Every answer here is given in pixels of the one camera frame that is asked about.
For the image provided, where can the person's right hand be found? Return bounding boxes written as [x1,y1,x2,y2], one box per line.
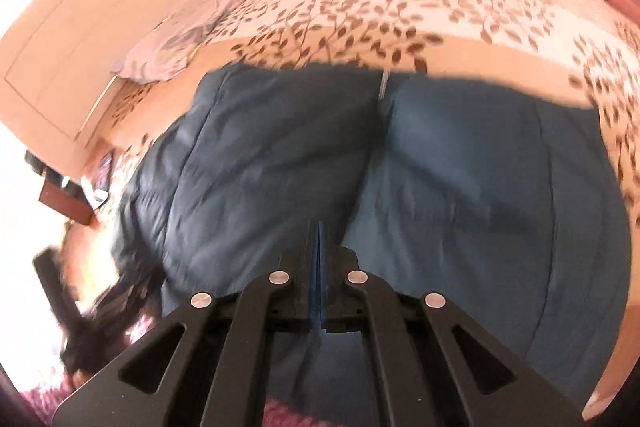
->
[582,357,633,423]

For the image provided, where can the brown wooden nightstand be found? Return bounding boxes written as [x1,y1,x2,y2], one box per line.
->
[39,169,98,227]

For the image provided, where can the bed with leaf-pattern sheet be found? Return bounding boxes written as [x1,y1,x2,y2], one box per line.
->
[82,0,640,408]

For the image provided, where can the lavender pillow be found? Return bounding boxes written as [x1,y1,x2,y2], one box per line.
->
[111,0,301,84]

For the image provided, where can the teal quilted jacket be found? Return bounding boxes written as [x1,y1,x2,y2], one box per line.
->
[110,62,631,427]

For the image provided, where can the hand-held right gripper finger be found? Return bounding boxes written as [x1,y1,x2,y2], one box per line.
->
[52,221,321,427]
[320,221,586,427]

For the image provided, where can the white headboard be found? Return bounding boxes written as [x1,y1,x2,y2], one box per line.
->
[0,0,281,180]

